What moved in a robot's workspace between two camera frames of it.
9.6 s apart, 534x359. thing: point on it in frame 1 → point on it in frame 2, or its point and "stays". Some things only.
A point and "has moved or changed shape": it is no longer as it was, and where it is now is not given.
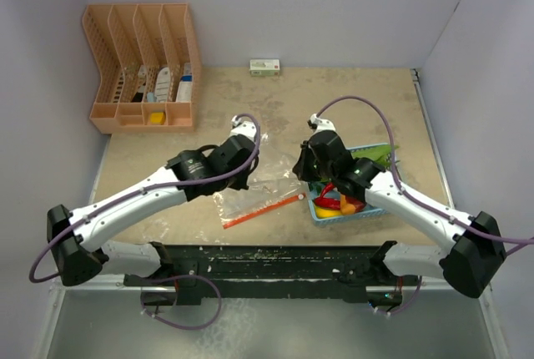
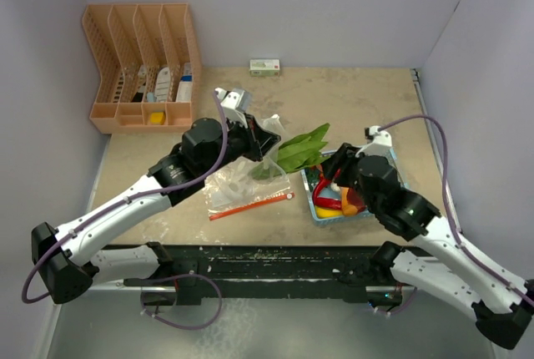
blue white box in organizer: x=183 y=88 stays
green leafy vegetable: x=380 y=154 has moved or changed shape
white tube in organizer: x=163 y=85 stays
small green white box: x=264 y=67 stays
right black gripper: x=302 y=169 → x=343 y=159
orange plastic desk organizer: x=148 y=68 stays
